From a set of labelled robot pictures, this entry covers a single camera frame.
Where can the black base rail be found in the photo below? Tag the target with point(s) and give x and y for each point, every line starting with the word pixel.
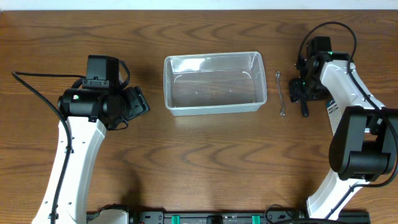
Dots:
pixel 276 214

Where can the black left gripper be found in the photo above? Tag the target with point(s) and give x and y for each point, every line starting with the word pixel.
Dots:
pixel 137 101

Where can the blue white cardboard box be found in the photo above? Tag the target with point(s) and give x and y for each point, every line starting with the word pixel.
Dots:
pixel 334 115

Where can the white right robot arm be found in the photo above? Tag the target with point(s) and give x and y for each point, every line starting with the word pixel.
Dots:
pixel 364 144

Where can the clear plastic container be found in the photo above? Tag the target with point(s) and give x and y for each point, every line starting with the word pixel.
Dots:
pixel 233 82

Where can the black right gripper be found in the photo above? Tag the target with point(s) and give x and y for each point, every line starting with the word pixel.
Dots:
pixel 295 91

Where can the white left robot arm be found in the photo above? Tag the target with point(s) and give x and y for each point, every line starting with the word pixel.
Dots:
pixel 95 104

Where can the silver double ended wrench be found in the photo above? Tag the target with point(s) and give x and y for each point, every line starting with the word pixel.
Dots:
pixel 277 78

